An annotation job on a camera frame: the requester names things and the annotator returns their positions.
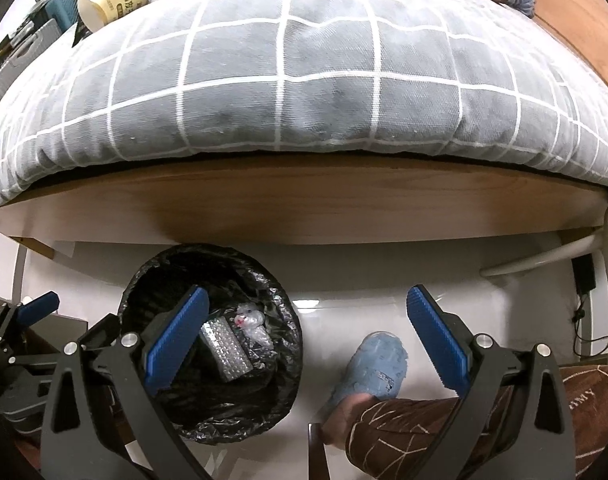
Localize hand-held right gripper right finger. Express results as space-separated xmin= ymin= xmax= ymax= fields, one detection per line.
xmin=406 ymin=284 xmax=577 ymax=480

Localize dark chair frame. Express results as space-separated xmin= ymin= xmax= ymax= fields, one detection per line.
xmin=308 ymin=423 xmax=331 ymax=480

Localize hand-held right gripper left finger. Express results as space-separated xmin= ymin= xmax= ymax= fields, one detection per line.
xmin=40 ymin=286 xmax=212 ymax=480

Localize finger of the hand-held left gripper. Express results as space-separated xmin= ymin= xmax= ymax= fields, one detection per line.
xmin=0 ymin=291 xmax=60 ymax=356

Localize teal plastic box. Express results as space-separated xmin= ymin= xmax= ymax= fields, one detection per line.
xmin=31 ymin=0 xmax=82 ymax=31

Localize black power adapter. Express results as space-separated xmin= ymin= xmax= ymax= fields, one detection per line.
xmin=571 ymin=254 xmax=597 ymax=293

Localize black cable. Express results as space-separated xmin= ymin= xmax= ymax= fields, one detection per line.
xmin=571 ymin=290 xmax=608 ymax=358

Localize person's leg brown pants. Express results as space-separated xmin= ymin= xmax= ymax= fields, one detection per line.
xmin=318 ymin=364 xmax=608 ymax=480

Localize wooden headboard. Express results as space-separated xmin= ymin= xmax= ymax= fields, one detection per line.
xmin=524 ymin=0 xmax=608 ymax=136

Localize white metal bed leg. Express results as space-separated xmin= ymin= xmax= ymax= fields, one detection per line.
xmin=478 ymin=200 xmax=608 ymax=361

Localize trash bin with black bag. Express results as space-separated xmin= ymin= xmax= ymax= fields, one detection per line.
xmin=118 ymin=243 xmax=305 ymax=445

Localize grey cabinet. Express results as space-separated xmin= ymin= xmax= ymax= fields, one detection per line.
xmin=0 ymin=17 xmax=62 ymax=111

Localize blue slipper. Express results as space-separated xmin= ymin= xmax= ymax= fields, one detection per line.
xmin=329 ymin=331 xmax=409 ymax=411

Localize bubble wrap piece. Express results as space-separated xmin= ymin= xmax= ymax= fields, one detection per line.
xmin=200 ymin=316 xmax=255 ymax=383

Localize grey checked bed mattress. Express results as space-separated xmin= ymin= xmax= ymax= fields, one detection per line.
xmin=0 ymin=0 xmax=608 ymax=211

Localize wooden bed frame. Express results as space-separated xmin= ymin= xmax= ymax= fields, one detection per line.
xmin=0 ymin=152 xmax=608 ymax=256

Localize crumpled clear plastic wrapper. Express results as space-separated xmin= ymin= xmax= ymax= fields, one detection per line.
xmin=233 ymin=304 xmax=275 ymax=351

